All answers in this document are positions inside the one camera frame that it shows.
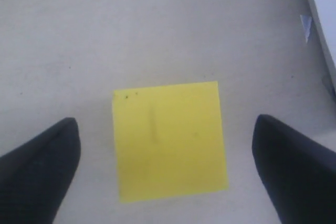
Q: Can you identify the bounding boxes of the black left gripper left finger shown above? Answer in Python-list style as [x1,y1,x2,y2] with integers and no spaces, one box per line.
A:
[1,118,81,223]

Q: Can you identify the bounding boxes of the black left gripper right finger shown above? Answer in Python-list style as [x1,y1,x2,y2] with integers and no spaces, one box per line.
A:
[251,114,335,223]

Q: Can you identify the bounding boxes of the yellow foam cube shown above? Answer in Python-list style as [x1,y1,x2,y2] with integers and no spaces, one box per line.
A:
[112,81,228,202]

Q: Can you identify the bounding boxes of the white paper sheet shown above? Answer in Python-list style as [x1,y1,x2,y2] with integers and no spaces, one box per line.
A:
[300,0,335,47]

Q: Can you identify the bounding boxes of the grey metal paper cutter base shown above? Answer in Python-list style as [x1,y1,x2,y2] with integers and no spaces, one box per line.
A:
[308,0,335,98]

